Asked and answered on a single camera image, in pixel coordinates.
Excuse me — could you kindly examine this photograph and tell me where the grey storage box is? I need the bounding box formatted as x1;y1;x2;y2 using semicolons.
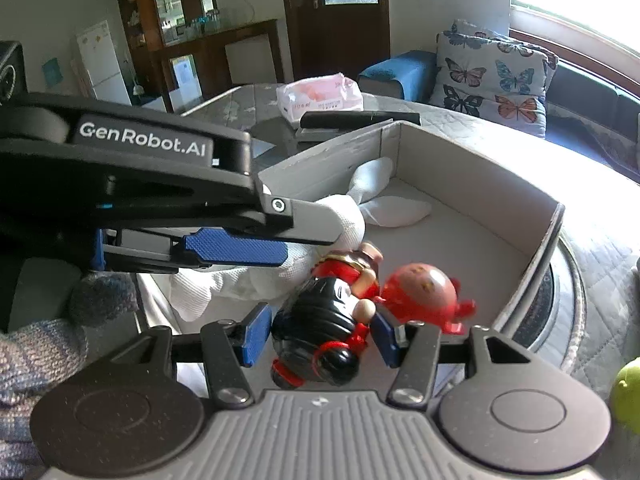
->
136;118;566;396

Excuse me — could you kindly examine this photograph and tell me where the red round pig toy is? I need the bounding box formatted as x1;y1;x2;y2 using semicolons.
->
378;263;476;335

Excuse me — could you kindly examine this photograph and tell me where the white refrigerator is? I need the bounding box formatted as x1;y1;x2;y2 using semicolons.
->
76;21;131;105

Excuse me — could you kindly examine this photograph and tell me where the brown wooden door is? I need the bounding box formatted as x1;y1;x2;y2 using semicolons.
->
283;0;390;79

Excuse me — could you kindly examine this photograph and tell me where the black red doll toy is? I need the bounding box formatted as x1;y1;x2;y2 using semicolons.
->
271;242;383;390

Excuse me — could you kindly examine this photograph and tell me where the blue sofa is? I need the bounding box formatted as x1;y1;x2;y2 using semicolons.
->
358;30;639;180

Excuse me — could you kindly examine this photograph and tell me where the round black turntable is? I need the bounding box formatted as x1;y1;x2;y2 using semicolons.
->
512;237;587;375

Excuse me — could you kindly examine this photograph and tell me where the brown display cabinet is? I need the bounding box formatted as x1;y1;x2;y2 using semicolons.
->
117;0;285;113

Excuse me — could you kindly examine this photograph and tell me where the pink tissue pack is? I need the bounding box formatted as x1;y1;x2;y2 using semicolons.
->
277;73;363;127

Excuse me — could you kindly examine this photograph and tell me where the white plush toy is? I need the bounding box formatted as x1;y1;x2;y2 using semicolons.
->
168;155;434;323

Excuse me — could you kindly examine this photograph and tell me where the green round alien toy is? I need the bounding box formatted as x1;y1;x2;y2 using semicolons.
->
610;358;640;434

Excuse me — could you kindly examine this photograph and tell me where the butterfly print pillow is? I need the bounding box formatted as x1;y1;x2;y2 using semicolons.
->
430;18;559;138

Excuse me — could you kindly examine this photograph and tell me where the grey knit gloved hand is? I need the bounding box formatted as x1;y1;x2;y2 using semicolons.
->
1;272;138;479

